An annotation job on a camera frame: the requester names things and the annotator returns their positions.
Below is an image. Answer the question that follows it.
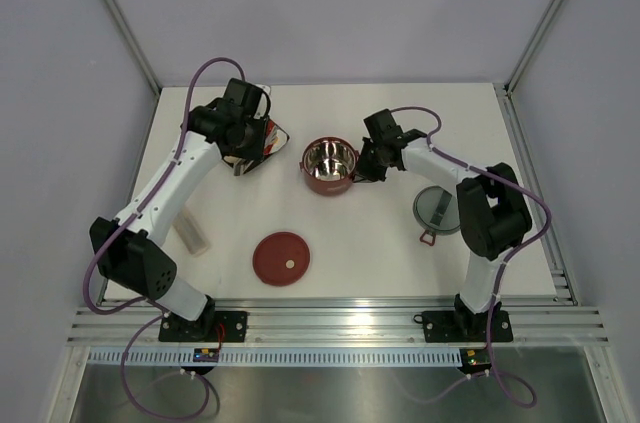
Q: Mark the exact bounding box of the black square plate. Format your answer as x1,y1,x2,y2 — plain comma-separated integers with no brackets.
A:
223,84,290,177

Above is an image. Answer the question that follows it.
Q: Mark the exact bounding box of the purple cable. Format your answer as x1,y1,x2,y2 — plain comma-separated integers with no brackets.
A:
81,57,246,415
389,105,554,406

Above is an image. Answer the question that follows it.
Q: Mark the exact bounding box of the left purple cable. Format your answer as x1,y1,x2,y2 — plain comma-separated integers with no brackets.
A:
81,57,246,415

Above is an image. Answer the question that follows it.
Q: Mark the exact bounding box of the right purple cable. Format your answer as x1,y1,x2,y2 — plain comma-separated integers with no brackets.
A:
389,105,554,406

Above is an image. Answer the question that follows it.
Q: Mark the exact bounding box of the right frame post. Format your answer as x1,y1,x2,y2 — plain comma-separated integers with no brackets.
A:
503,0,599,94

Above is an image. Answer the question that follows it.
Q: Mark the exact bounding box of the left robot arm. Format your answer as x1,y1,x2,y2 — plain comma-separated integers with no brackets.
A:
90,78,271,341

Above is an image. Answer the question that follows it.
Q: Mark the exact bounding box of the left frame post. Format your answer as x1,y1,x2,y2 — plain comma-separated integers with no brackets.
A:
100,0,162,100

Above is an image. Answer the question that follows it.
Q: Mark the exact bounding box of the aluminium rail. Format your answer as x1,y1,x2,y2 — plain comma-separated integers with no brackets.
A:
66,298,609,348
493,83,581,306

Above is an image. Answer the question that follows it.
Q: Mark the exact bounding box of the slotted white cable duct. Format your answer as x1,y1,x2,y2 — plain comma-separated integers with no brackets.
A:
88,347,462,368

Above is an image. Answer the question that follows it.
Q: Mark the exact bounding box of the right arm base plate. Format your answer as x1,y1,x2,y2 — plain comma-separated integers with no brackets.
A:
412,310,514,343

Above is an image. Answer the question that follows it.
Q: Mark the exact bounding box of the grey transparent inner lid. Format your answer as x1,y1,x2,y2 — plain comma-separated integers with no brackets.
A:
412,186,461,246

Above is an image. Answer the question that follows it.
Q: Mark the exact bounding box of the red round lid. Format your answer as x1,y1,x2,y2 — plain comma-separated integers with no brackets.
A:
252,232,311,287

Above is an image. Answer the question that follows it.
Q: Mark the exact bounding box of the frame post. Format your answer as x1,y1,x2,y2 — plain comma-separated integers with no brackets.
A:
100,0,162,100
503,0,599,94

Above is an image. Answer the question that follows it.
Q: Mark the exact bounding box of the red steel lunch box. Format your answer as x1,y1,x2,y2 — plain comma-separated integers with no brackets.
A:
299,136,359,197

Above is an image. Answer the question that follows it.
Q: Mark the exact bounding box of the clear plastic cutlery case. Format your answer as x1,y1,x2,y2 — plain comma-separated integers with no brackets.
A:
172,207,210,256

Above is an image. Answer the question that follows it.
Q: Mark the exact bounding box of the aluminium front rail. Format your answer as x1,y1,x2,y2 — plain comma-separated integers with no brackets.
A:
66,298,609,348

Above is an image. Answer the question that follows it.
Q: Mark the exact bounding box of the right side aluminium rail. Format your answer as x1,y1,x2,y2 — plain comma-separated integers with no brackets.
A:
493,83,581,306

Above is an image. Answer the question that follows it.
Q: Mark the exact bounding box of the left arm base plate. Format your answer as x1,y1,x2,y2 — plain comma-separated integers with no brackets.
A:
158,310,249,343

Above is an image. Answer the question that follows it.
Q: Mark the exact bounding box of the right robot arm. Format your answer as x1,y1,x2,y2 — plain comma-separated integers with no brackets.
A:
355,109,533,339

